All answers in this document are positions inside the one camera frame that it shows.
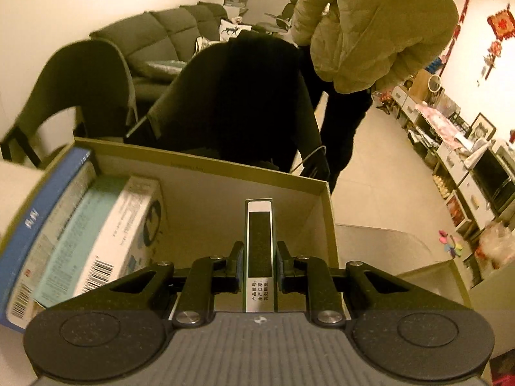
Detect olive cardboard box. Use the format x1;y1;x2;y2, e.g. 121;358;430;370
0;137;351;386

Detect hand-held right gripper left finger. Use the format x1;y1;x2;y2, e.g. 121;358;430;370
90;242;245;327

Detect dark green armchair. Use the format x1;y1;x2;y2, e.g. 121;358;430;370
126;42;323;178
0;39;138;167

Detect black television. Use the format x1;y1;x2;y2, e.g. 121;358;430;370
471;148;512;212

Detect small framed picture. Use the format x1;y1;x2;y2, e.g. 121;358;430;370
469;113;497;142

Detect teal and white box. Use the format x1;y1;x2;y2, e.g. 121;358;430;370
34;175;169;309

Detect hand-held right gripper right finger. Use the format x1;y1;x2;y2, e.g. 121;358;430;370
277;242;429;327

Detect grey office chair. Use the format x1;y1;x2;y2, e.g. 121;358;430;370
257;0;300;35

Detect long blue box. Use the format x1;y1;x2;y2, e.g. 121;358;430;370
0;147;99;332

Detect red knot wall decoration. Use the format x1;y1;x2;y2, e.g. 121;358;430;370
481;8;515;85

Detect pink cloth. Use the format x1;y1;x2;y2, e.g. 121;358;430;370
416;102;467;147

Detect olive cardboard box lid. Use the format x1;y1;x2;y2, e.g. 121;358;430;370
396;258;473;319

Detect deer print pillow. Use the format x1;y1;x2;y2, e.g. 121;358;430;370
218;19;253;43

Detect brown cardboard box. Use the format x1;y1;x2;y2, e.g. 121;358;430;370
410;69;434;103

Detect white low cabinet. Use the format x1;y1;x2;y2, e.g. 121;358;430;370
392;84;515;242

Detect colourful floor toys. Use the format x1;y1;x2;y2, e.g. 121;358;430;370
438;229;464;259

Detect slim black and white box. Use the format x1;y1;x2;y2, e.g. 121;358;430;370
244;198;279;313

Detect red couplet banner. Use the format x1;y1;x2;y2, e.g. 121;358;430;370
438;0;474;77

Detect translucent plastic bag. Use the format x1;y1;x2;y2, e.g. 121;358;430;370
476;221;515;276

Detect grey green sofa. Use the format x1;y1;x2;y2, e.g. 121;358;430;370
89;3;230;103

